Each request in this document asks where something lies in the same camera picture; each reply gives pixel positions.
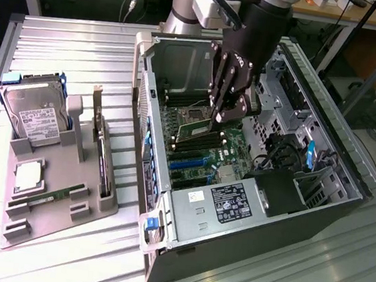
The black open PC case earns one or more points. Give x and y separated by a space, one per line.
229 256

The black stand pole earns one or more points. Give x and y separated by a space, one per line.
350 40

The grey power supply unit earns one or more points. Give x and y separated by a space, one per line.
193 222

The blue case latch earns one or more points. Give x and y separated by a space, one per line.
151 224

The blue expansion slot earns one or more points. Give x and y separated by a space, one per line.
187 162

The blue disk bay lever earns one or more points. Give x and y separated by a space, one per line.
311 155

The silver chipset heat sink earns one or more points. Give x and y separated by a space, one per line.
227 175

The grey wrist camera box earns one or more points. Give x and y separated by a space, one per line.
206 10

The silver CPU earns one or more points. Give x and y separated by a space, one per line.
29 176

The silver hard disk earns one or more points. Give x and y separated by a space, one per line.
32 114

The green motherboard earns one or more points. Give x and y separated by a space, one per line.
232 152

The blue card retention clips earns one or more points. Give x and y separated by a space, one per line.
152 164

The black graphics card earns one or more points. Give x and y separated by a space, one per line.
102 142

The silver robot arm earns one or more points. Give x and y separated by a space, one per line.
184 2

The black expansion slot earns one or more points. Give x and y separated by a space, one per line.
188 181

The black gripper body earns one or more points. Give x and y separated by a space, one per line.
256 37

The grey parts rack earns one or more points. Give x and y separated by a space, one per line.
51 221

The wooden desk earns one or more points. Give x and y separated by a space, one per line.
373 14

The black RAM slot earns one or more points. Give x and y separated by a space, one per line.
220 136
186 104
204 146
186 97

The white boxes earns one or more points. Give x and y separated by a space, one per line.
327 0

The green RAM stick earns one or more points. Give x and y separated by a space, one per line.
195 132
54 195

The CPU socket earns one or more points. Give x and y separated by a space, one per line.
192 114

